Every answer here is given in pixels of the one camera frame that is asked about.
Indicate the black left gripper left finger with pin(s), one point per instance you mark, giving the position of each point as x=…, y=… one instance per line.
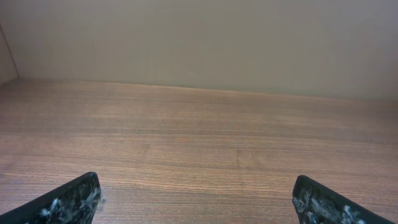
x=73, y=202

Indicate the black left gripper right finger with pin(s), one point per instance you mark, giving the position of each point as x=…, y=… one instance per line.
x=317, y=204

